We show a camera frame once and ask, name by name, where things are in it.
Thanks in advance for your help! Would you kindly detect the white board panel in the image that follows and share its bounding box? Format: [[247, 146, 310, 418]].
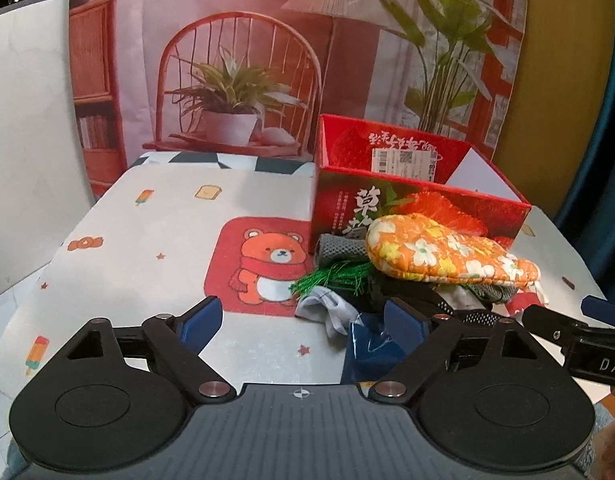
[[0, 0, 93, 295]]

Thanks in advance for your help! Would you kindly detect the grey mesh cloth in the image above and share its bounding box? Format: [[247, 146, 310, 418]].
[[314, 233, 368, 268]]

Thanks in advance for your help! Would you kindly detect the black mesh cloth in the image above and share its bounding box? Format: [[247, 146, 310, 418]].
[[389, 282, 518, 326]]

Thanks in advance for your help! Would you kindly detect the green tasseled fabric piece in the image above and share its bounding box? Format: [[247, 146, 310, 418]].
[[290, 261, 373, 297]]

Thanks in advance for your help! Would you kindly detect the red strawberry cardboard box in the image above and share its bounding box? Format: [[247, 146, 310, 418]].
[[309, 115, 531, 247]]

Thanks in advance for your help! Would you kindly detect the orange floral oven mitt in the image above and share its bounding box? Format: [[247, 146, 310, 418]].
[[365, 214, 541, 288]]

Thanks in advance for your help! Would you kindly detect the blue cotton pad package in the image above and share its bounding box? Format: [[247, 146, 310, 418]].
[[340, 313, 406, 384]]

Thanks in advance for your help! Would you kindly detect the white grey sock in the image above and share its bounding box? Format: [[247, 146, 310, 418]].
[[294, 286, 358, 339]]

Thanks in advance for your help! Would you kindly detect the living room printed backdrop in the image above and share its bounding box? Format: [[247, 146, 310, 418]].
[[69, 0, 528, 195]]

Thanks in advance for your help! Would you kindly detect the blue curtain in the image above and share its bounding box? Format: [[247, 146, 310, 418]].
[[553, 0, 615, 302]]

